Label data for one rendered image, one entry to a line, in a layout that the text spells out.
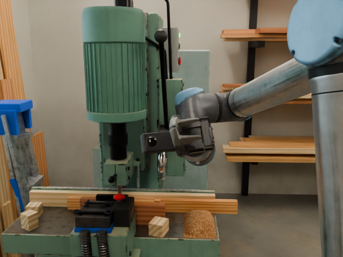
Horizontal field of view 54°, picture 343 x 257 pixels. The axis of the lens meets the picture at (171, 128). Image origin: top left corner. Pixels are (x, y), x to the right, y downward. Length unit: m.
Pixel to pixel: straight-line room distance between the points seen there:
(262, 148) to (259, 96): 2.11
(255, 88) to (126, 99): 0.34
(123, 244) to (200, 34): 2.61
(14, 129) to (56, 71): 1.79
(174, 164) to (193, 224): 0.30
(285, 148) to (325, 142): 2.52
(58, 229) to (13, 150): 0.80
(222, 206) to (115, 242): 0.38
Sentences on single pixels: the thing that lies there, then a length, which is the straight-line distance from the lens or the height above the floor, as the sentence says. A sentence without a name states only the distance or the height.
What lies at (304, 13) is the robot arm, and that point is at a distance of 0.50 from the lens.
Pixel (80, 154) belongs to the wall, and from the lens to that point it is 3.54.
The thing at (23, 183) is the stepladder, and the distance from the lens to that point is 1.81.
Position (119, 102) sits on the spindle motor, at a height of 1.26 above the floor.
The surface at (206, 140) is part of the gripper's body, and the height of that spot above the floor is 1.20.
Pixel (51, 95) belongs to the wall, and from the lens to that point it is 3.51.
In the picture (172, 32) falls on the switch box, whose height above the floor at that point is 1.46.
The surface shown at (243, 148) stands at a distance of 2.92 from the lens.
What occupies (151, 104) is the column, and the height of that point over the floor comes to 1.21.
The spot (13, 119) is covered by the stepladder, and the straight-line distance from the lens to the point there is 1.74.
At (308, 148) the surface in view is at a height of 0.61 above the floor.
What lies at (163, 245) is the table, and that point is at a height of 0.88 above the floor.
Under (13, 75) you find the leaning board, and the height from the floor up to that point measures 1.23.
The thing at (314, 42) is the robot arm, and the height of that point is 1.40.
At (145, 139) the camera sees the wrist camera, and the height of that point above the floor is 1.19.
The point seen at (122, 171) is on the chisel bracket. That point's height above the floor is 1.05.
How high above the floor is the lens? 1.38
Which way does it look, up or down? 12 degrees down
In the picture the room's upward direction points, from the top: straight up
